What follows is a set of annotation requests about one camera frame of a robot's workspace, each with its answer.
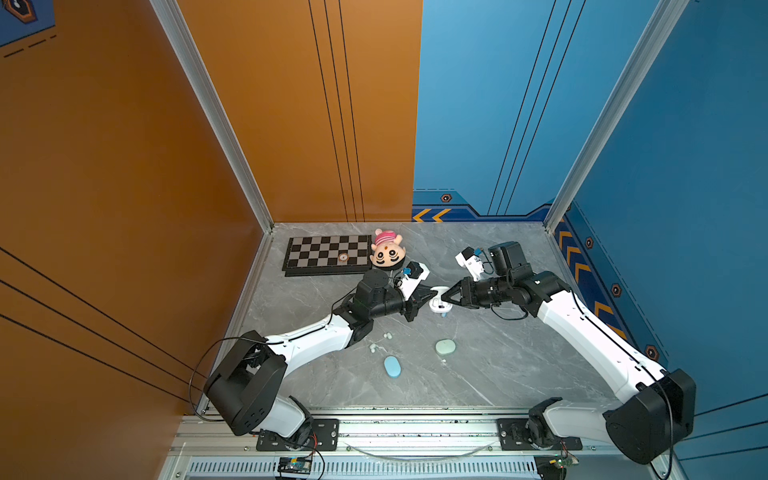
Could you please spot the light blue charging case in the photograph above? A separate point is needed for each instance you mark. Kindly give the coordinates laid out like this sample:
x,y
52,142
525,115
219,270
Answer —
x,y
392,367

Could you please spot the aluminium corner post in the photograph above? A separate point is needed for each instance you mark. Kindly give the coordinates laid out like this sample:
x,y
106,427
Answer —
x,y
654,36
179,35

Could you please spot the aluminium corner post left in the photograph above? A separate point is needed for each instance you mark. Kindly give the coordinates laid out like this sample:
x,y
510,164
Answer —
x,y
179,35

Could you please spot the aluminium corner post right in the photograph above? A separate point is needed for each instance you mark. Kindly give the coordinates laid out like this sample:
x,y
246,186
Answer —
x,y
654,36

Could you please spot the mint green charging case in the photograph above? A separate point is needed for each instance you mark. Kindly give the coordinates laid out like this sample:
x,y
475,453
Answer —
x,y
445,347

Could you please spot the green circuit board left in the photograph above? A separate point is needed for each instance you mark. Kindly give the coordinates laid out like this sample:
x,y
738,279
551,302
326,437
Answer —
x,y
294,467

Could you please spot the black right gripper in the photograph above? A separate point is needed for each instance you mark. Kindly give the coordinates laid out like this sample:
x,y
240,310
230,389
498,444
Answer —
x,y
467,295

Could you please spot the pink plush doll head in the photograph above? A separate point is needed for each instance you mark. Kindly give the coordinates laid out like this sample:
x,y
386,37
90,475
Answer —
x,y
388,252

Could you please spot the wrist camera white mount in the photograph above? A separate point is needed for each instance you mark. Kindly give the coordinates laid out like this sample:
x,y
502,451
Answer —
x,y
412,275
476,262

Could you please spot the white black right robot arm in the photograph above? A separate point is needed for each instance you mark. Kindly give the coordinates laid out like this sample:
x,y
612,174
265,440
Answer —
x,y
652,409

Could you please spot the green circuit board right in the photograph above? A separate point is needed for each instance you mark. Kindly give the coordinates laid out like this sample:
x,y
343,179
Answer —
x,y
563,461

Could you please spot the black folding chess board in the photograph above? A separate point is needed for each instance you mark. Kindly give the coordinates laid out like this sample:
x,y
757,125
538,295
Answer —
x,y
318,255

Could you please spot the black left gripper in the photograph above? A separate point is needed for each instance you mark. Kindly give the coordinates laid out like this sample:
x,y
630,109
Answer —
x,y
414,302

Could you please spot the white earbud charging case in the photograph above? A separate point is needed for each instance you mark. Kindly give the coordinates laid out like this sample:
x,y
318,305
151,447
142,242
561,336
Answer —
x,y
437,304

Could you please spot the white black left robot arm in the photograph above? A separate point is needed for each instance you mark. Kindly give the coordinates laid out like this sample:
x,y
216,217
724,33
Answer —
x,y
244,387

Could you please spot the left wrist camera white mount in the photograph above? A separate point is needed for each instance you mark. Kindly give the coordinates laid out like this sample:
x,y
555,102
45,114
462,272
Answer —
x,y
412,275

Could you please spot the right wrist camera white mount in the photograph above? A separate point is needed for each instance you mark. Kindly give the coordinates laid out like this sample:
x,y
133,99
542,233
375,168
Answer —
x,y
476,262

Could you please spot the green circuit board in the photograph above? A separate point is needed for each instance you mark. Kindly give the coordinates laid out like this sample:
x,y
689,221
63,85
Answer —
x,y
294,467
563,461

